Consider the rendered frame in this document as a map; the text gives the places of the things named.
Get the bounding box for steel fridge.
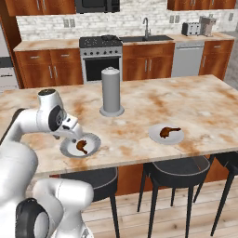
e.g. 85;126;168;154
0;23;20;95

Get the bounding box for steel stove with oven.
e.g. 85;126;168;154
78;34;125;85

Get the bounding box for brown chicken drumstick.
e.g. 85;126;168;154
75;139;89;155
159;126;182;139

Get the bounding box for black bar stool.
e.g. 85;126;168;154
137;155;212;238
59;166;121;238
192;151;238;237

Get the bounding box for steel dishwasher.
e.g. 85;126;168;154
170;41;205;79

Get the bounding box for steel tap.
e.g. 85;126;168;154
141;17;152;40

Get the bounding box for steel toaster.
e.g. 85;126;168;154
180;21;202;37

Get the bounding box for black pan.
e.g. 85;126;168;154
100;33;118;42

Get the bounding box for grey coffee machine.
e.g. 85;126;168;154
198;15;218;38

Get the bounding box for dark sink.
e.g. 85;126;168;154
119;34;175;44

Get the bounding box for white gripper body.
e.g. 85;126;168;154
58;123;85;144

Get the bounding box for plain grey plate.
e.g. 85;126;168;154
148;123;186;146

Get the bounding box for grey scalloped plate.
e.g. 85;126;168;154
59;132;102;159

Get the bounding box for wooden island base panel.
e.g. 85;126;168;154
48;153;231;197

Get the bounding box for grey paper towel holder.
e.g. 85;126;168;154
99;66;126;118

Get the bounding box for wooden wall cupboards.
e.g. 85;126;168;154
4;0;77;18
166;0;237;12

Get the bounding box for wooden sink base cupboard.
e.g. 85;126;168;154
122;42;177;83

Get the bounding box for black microwave oven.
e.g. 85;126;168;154
73;0;122;15

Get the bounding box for narrow wooden base cupboard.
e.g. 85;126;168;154
198;39;236;81

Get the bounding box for wooden base cupboards with drawers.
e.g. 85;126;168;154
14;47;85;90

